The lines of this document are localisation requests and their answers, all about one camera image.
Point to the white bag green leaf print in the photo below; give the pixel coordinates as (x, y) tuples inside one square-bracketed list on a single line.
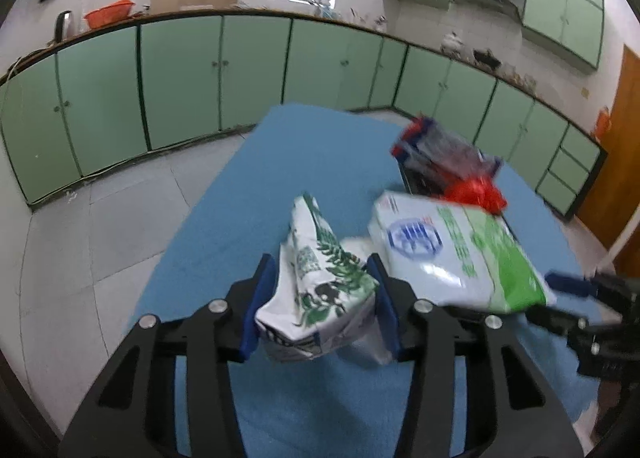
[(320, 278)]

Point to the large white and green bag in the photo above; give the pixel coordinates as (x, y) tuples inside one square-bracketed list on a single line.
[(450, 258)]

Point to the green wall cabinet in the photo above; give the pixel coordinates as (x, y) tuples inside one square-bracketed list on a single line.
[(565, 8)]

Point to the orange plastic basin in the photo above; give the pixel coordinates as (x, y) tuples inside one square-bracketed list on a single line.
[(110, 13)]

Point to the row of condiment jars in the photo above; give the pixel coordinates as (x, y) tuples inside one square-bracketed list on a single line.
[(521, 78)]

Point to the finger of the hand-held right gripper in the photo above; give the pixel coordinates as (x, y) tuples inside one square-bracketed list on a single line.
[(557, 323), (570, 284)]

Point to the long green base cabinet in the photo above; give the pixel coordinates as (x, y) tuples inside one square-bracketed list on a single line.
[(180, 78)]

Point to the blue and red clear package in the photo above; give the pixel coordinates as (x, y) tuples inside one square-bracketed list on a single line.
[(440, 148)]

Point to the black wok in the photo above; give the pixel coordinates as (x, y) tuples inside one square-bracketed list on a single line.
[(486, 59)]

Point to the green base cabinet with drawers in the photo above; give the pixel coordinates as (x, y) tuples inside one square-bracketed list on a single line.
[(505, 123)]

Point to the wooden door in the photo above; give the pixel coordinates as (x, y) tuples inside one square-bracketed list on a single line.
[(615, 163)]

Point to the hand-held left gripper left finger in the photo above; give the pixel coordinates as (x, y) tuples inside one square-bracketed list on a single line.
[(252, 323)]

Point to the grey range hood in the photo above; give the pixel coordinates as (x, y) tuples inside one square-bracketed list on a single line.
[(480, 0)]

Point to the blue mat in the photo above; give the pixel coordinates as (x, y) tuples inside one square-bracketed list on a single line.
[(225, 218)]

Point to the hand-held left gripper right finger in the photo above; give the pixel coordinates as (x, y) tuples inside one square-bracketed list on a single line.
[(387, 318)]

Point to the white pot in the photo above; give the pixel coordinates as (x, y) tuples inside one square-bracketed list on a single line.
[(451, 42)]

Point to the red plastic bag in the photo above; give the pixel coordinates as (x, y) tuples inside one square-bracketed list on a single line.
[(475, 194)]

